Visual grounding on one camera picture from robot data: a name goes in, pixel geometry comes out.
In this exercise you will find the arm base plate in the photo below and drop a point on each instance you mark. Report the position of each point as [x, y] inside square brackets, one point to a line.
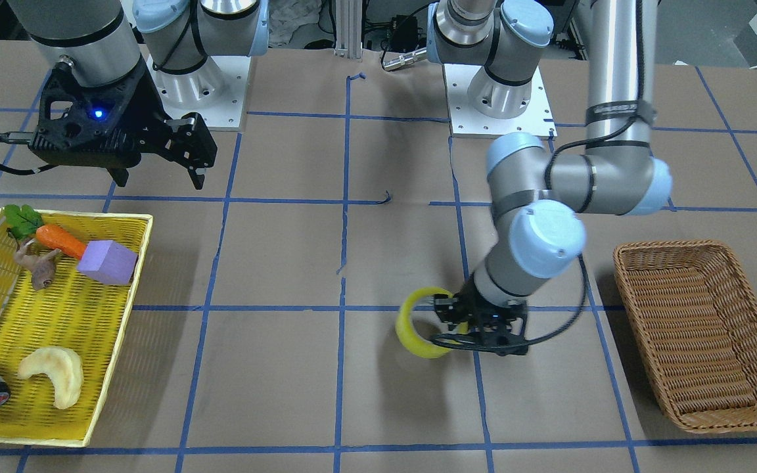
[217, 91]
[481, 108]

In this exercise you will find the brown wicker basket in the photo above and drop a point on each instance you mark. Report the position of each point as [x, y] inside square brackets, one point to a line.
[694, 319]

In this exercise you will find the aluminium frame post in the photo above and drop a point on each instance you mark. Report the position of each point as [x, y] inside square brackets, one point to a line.
[348, 29]

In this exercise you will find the yellow tape roll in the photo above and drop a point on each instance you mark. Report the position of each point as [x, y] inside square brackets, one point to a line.
[406, 333]

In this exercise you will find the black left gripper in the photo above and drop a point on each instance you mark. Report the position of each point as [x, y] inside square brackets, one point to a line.
[472, 306]

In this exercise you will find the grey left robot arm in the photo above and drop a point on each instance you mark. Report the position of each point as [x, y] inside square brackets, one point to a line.
[537, 197]

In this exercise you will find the brown animal figurine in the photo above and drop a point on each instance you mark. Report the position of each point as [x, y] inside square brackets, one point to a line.
[41, 267]

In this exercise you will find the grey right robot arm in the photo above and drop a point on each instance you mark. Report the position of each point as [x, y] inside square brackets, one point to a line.
[102, 45]

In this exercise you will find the purple foam block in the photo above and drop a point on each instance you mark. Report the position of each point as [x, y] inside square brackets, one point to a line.
[108, 262]

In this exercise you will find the orange toy carrot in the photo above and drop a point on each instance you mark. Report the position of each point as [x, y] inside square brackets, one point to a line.
[26, 223]

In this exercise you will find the pale croissant toy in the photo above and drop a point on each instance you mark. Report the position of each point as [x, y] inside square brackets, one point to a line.
[62, 366]

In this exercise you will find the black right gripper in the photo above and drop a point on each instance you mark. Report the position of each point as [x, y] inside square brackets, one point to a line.
[146, 107]

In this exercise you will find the yellow woven tray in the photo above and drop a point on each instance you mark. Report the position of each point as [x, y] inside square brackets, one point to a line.
[75, 312]

